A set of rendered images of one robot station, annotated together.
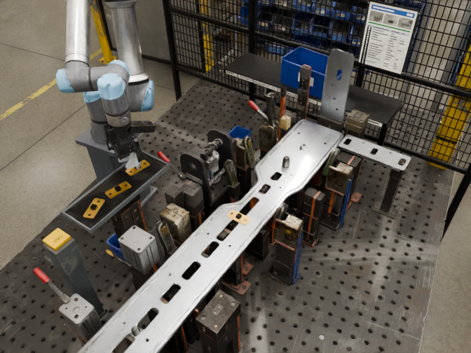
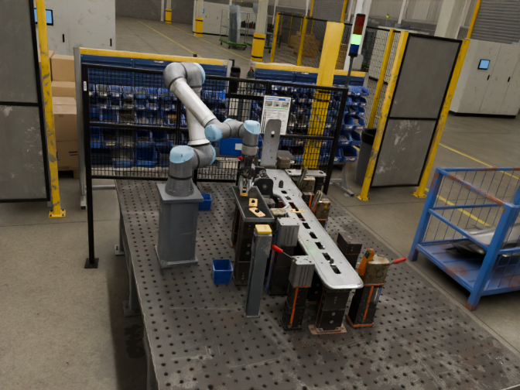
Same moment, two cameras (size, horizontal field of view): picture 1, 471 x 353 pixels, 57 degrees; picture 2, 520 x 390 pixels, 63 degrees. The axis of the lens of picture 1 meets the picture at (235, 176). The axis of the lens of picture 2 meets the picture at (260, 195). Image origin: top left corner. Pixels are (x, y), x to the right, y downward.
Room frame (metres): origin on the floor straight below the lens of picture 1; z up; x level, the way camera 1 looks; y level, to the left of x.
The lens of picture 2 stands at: (-0.13, 1.87, 2.02)
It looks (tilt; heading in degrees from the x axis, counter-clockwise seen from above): 23 degrees down; 307
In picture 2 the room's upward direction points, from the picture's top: 8 degrees clockwise
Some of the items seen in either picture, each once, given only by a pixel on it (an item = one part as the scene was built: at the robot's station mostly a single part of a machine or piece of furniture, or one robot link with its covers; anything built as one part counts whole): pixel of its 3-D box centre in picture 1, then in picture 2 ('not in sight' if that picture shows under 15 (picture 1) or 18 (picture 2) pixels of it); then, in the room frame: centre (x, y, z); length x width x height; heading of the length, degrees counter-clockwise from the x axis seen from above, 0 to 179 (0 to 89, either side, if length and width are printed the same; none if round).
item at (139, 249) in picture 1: (146, 274); (282, 257); (0.86, 0.32, 0.90); 0.13 x 0.10 x 0.41; 54
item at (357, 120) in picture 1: (351, 146); (280, 180); (1.55, -0.55, 0.88); 0.08 x 0.08 x 0.36; 54
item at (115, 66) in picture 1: (111, 78); (232, 128); (1.22, 0.39, 1.48); 0.11 x 0.11 x 0.08; 4
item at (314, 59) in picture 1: (315, 73); (240, 144); (1.85, -0.40, 1.09); 0.30 x 0.17 x 0.13; 48
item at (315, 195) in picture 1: (311, 218); (305, 213); (1.15, -0.31, 0.84); 0.11 x 0.08 x 0.29; 54
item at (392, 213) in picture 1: (392, 188); (316, 192); (1.30, -0.68, 0.84); 0.11 x 0.06 x 0.29; 54
